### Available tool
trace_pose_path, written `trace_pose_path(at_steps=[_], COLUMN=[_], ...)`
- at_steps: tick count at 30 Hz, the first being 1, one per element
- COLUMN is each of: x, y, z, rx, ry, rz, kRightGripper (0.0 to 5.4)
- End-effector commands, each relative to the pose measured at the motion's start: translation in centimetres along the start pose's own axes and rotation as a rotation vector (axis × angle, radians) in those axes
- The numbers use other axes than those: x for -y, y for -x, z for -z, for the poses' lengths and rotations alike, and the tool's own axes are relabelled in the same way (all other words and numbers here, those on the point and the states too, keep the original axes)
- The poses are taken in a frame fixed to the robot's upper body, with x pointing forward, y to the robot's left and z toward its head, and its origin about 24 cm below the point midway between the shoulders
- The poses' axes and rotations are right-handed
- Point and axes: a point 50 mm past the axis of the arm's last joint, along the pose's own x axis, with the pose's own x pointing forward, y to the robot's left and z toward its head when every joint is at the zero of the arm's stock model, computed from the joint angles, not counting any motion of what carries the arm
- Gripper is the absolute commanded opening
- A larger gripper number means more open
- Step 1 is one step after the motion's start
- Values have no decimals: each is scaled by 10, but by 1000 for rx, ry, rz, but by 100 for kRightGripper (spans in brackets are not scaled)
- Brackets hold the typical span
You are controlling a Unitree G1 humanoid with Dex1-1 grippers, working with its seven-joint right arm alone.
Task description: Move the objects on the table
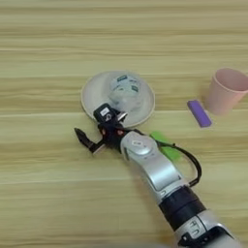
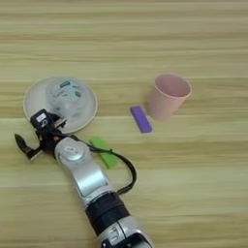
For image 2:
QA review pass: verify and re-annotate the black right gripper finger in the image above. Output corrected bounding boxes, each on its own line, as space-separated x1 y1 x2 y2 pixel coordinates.
48 111 68 130
14 133 44 161

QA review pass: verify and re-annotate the green rectangular block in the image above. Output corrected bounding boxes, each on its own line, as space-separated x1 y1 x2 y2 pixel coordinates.
88 136 120 170

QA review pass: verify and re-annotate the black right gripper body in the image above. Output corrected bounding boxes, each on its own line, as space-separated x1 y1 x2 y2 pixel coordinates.
34 122 66 157

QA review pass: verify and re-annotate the pink plastic cup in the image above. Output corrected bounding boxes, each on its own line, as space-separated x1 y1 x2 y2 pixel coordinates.
147 74 193 122

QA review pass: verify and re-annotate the white round plate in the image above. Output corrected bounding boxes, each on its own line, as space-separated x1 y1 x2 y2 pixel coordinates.
22 76 99 135

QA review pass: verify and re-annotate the purple rectangular block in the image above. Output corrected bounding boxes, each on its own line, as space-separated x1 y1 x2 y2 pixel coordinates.
129 105 153 135

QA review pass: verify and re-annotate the clear tape roll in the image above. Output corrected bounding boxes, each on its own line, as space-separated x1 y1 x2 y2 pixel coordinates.
46 77 89 120

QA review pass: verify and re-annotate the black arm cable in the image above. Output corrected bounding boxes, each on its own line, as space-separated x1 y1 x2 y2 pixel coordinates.
69 134 138 196

